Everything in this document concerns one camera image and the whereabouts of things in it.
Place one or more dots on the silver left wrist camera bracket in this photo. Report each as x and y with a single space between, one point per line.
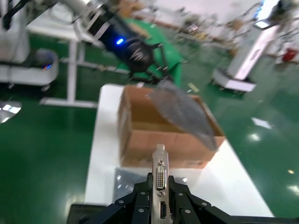
95 23

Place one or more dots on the graphics card with silver bracket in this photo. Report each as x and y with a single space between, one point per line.
161 177

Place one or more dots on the white robot torso base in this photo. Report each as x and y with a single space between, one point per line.
18 67

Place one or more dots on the crinkled grey antistatic bag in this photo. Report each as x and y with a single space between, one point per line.
187 112

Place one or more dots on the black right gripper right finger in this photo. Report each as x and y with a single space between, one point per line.
187 207

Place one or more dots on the white pedestal machine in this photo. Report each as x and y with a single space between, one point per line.
247 58

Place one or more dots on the empty grey antistatic bag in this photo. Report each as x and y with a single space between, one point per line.
126 184

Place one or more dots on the white desk frame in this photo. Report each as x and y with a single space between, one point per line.
72 70

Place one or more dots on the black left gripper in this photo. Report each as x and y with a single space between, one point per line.
130 49

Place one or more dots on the brown cardboard box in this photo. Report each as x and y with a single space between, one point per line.
163 149

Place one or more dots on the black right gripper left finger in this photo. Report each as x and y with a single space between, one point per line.
137 207

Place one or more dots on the black slotted plastic container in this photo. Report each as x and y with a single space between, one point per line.
81 214

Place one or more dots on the red box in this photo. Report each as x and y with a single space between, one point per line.
290 54

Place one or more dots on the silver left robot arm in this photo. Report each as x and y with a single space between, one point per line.
74 9

